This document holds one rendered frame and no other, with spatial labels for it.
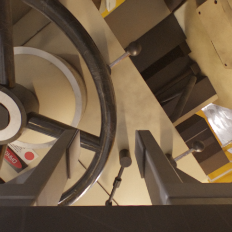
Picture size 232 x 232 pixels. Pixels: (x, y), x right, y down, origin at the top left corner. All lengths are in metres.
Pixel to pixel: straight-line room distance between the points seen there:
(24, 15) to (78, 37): 0.31
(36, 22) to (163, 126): 0.44
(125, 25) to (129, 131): 0.80
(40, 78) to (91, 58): 0.17
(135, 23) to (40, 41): 0.76
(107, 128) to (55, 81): 0.18
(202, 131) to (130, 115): 0.96
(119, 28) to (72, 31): 0.92
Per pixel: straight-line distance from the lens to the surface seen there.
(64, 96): 0.36
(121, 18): 1.16
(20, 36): 0.51
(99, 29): 0.47
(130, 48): 0.42
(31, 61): 0.38
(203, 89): 1.28
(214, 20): 0.91
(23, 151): 0.57
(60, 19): 0.23
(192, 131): 1.34
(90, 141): 0.25
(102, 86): 0.22
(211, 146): 1.46
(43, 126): 0.28
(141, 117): 0.48
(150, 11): 1.19
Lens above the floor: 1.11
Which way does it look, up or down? 8 degrees up
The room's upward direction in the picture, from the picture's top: 125 degrees counter-clockwise
